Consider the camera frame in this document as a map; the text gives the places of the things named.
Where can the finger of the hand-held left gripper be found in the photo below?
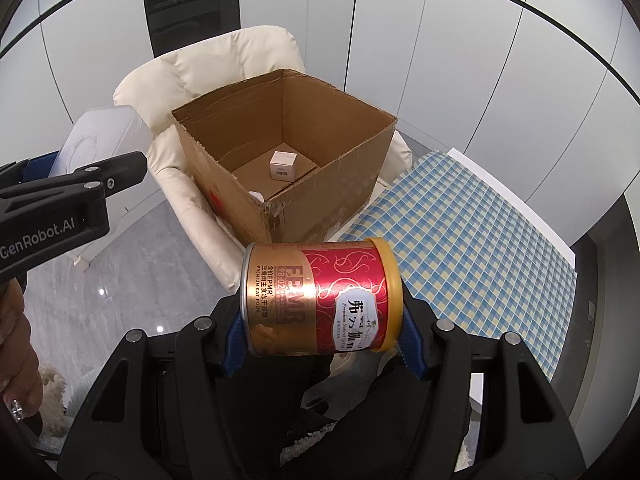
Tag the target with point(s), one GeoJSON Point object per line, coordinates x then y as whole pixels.
{"type": "Point", "coordinates": [42, 166]}
{"type": "Point", "coordinates": [125, 170]}

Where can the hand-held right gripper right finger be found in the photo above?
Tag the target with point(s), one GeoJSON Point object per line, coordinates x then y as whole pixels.
{"type": "Point", "coordinates": [412, 350]}

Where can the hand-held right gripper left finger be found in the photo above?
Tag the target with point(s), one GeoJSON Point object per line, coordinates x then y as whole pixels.
{"type": "Point", "coordinates": [235, 345]}

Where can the translucent plastic container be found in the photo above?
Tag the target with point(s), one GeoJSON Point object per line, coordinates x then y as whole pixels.
{"type": "Point", "coordinates": [100, 135]}

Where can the white round tin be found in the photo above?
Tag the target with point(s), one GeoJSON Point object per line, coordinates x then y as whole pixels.
{"type": "Point", "coordinates": [256, 197]}

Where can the beige square carton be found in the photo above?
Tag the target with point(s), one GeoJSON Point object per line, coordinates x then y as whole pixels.
{"type": "Point", "coordinates": [282, 165]}

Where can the cardboard box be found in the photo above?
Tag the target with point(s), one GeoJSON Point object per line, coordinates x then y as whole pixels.
{"type": "Point", "coordinates": [310, 195]}

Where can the person's left hand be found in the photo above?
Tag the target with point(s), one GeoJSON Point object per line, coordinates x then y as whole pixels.
{"type": "Point", "coordinates": [17, 350]}

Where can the blue yellow checkered tablecloth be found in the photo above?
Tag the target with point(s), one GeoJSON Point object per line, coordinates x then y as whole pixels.
{"type": "Point", "coordinates": [475, 240]}

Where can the cream padded armchair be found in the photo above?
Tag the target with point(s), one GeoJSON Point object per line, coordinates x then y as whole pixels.
{"type": "Point", "coordinates": [200, 60]}

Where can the black glass cabinet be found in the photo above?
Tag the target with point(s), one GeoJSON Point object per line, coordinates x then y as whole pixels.
{"type": "Point", "coordinates": [190, 0]}

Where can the floor socket plate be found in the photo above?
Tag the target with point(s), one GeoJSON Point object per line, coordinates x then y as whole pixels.
{"type": "Point", "coordinates": [592, 311]}

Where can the white fluffy blanket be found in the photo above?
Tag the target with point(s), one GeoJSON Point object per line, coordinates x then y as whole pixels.
{"type": "Point", "coordinates": [52, 435]}

